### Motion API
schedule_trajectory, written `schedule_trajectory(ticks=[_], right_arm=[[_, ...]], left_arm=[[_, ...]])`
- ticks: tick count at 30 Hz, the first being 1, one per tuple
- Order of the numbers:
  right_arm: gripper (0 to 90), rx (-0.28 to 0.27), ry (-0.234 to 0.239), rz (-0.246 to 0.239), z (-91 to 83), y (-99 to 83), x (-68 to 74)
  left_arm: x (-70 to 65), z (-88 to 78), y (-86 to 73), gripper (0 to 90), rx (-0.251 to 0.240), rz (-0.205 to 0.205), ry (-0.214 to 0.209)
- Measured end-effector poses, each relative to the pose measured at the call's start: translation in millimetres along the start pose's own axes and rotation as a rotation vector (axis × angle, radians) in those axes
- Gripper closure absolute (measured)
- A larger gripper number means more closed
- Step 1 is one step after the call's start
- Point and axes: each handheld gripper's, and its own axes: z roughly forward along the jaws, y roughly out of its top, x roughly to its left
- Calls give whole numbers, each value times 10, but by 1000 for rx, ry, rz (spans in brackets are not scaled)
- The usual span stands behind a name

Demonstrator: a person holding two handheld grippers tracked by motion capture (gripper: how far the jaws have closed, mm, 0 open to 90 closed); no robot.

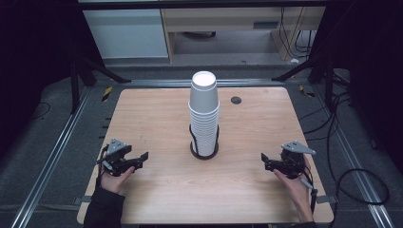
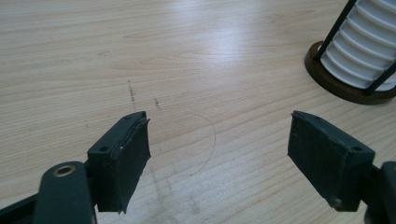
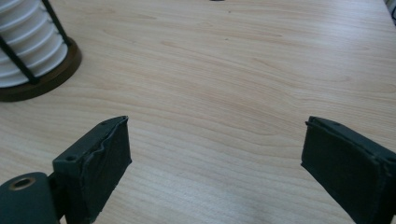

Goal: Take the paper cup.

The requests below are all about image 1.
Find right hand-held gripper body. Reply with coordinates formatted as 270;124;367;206
279;141;317;181

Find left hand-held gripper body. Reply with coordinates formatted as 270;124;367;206
96;138;135;178

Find stack of white paper cups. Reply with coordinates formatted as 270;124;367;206
187;70;221;158

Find person's left hand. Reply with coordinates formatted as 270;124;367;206
100;164;136;195

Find person's right hand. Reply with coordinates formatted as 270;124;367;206
273;156;315;213

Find yellow black tape strip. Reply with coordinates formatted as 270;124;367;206
101;85;114;103
298;84;317;99

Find black metal stand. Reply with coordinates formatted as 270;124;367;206
68;55;132;116
271;55;336;112

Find white cabinet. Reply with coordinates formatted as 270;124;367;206
83;9;170;60

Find light wooden desk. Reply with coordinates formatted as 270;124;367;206
160;7;327;64

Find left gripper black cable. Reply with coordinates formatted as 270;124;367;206
94;144;110;188

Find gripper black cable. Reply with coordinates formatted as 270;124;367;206
94;144;110;188
298;172;318;215

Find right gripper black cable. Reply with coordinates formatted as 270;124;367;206
298;172;318;215

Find bundle of black floor cables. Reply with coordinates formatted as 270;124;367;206
298;93;354;143

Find grey table bracket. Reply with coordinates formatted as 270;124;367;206
315;195;338;204
72;195;97;205

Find long metal floor rail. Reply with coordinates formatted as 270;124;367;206
10;86;93;228
312;85;396;228

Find short metal floor rail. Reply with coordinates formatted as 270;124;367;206
122;78;286;88

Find thin black floor cable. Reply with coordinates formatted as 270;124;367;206
30;101;52;121

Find looped black floor cable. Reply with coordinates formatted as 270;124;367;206
327;91;391;228

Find black cables under desk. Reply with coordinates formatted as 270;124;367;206
278;7;318;61

